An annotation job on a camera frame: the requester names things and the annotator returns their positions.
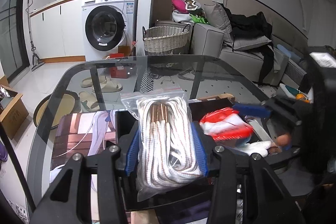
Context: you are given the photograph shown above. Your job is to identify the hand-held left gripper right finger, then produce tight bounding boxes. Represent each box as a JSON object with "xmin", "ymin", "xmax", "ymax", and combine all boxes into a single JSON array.
[{"xmin": 191, "ymin": 122, "xmax": 305, "ymax": 224}]

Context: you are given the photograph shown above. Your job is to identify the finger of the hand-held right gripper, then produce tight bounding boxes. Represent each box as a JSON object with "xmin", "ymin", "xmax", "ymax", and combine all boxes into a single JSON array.
[{"xmin": 232, "ymin": 102, "xmax": 273, "ymax": 119}]

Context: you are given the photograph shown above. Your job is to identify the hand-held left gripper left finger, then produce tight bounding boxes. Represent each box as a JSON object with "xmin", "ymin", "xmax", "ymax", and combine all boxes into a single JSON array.
[{"xmin": 30, "ymin": 130, "xmax": 141, "ymax": 224}]

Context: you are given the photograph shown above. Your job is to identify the black cardboard box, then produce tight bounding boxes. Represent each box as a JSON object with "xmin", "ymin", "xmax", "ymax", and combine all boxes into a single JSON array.
[{"xmin": 115, "ymin": 94, "xmax": 292, "ymax": 212}]

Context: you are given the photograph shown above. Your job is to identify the red plastic bag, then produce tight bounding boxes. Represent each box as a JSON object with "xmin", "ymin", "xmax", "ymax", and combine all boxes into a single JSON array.
[{"xmin": 199, "ymin": 107, "xmax": 255, "ymax": 142}]

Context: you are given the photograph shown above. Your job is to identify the bagged white shoelaces copper tips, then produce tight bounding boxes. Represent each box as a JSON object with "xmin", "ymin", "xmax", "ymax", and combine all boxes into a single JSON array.
[{"xmin": 121, "ymin": 88, "xmax": 208, "ymax": 202}]

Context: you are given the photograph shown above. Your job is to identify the white cloth item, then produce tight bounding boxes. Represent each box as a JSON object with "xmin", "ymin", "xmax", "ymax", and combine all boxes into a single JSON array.
[{"xmin": 236, "ymin": 140, "xmax": 272, "ymax": 157}]

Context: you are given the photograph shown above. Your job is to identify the grey flat pillow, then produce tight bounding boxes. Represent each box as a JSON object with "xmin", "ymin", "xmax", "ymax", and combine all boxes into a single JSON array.
[{"xmin": 232, "ymin": 35, "xmax": 272, "ymax": 51}]

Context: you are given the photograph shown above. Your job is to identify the beige slipper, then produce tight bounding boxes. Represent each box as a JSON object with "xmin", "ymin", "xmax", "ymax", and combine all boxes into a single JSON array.
[
  {"xmin": 78, "ymin": 91, "xmax": 102, "ymax": 112},
  {"xmin": 80, "ymin": 75, "xmax": 123, "ymax": 93}
]

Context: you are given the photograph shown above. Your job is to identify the grey sofa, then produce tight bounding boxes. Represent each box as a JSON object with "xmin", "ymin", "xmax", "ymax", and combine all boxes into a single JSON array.
[{"xmin": 191, "ymin": 23, "xmax": 311, "ymax": 87}]

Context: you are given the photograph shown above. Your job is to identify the black jacket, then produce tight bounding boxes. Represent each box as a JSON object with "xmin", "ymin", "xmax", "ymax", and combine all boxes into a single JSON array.
[{"xmin": 223, "ymin": 4, "xmax": 275, "ymax": 85}]

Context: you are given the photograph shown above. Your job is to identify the red box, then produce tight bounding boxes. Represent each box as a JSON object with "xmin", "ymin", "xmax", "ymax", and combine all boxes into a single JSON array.
[{"xmin": 109, "ymin": 52, "xmax": 132, "ymax": 79}]

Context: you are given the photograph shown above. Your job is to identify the grey upright pillow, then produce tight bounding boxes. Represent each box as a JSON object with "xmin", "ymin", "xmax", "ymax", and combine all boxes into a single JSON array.
[{"xmin": 203, "ymin": 2, "xmax": 234, "ymax": 47}]

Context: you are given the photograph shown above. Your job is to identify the green bag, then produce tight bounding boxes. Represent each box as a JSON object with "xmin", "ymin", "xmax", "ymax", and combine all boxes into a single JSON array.
[{"xmin": 189, "ymin": 13, "xmax": 209, "ymax": 25}]

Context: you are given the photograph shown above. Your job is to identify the wicker basket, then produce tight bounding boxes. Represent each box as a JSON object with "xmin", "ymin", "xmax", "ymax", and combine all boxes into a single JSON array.
[{"xmin": 142, "ymin": 25, "xmax": 192, "ymax": 57}]

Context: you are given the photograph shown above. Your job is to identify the white cloth pile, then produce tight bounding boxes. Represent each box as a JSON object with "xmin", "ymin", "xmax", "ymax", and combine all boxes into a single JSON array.
[{"xmin": 172, "ymin": 11, "xmax": 195, "ymax": 25}]

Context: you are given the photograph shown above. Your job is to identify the plush mask toy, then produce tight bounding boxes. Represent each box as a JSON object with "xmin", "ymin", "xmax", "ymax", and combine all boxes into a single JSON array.
[{"xmin": 181, "ymin": 0, "xmax": 202, "ymax": 11}]

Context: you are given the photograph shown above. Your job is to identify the brown cardboard box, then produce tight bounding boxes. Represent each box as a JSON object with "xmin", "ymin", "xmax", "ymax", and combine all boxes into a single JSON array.
[{"xmin": 0, "ymin": 84, "xmax": 29, "ymax": 140}]

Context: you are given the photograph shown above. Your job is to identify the pink cloth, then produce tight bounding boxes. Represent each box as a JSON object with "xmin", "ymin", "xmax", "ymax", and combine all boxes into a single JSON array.
[{"xmin": 172, "ymin": 0, "xmax": 190, "ymax": 13}]

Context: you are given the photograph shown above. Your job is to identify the grey mop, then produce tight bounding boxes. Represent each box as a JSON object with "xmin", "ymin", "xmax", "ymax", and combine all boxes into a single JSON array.
[{"xmin": 26, "ymin": 0, "xmax": 45, "ymax": 72}]

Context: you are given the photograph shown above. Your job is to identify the white washing machine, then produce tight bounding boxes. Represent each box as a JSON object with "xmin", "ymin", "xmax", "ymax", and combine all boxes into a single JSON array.
[{"xmin": 81, "ymin": 0, "xmax": 139, "ymax": 52}]

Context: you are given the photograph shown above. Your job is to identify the white kitchen cabinet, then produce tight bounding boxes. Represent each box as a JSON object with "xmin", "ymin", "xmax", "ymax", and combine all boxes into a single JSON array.
[{"xmin": 29, "ymin": 0, "xmax": 87, "ymax": 63}]

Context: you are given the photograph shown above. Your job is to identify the glass sliding door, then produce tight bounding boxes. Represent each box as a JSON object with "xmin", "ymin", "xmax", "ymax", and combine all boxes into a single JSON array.
[{"xmin": 0, "ymin": 0, "xmax": 30, "ymax": 77}]

